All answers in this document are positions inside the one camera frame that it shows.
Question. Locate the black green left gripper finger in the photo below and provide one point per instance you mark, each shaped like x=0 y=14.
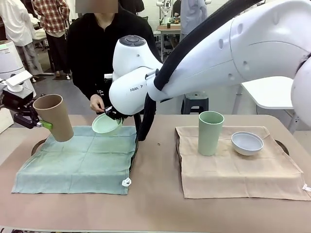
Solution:
x=39 y=95
x=29 y=120

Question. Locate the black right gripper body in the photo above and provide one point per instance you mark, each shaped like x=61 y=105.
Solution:
x=112 y=112

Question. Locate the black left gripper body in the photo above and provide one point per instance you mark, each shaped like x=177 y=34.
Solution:
x=17 y=100

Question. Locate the mint green bowl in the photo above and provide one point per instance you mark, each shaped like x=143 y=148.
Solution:
x=104 y=126

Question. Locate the tall brown cup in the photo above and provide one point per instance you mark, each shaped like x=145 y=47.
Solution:
x=56 y=119

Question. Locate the person's right forearm black sleeve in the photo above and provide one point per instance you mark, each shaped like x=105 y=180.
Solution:
x=82 y=85

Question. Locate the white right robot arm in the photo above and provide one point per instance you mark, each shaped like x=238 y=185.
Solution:
x=243 y=48

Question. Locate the teal cloth mat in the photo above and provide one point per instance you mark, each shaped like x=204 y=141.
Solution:
x=73 y=165

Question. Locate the beige cloth mat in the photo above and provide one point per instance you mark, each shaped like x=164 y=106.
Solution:
x=230 y=174

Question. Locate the person's right hand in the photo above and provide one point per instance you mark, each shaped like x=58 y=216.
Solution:
x=98 y=104

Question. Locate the white round appliance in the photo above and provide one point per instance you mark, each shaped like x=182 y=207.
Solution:
x=9 y=60

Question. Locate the person in black sweater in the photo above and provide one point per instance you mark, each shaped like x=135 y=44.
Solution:
x=97 y=48

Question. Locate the person in white shirt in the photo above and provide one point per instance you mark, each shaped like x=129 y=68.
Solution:
x=17 y=24

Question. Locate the grey plastic stool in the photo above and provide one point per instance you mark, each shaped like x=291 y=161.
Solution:
x=194 y=103

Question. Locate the person in plaid shirt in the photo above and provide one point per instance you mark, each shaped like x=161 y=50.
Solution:
x=52 y=19

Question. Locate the tall light green cup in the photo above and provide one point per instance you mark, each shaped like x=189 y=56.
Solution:
x=210 y=136

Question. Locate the wooden background desk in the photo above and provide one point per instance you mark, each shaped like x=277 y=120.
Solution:
x=170 y=28

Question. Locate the person in grey-blue shirt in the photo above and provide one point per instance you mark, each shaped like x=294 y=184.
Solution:
x=193 y=17

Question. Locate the pale blue bowl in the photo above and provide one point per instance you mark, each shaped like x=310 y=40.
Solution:
x=246 y=144

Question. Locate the white table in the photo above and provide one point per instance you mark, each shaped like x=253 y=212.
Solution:
x=269 y=93

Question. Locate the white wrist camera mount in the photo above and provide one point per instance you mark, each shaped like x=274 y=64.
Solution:
x=18 y=81

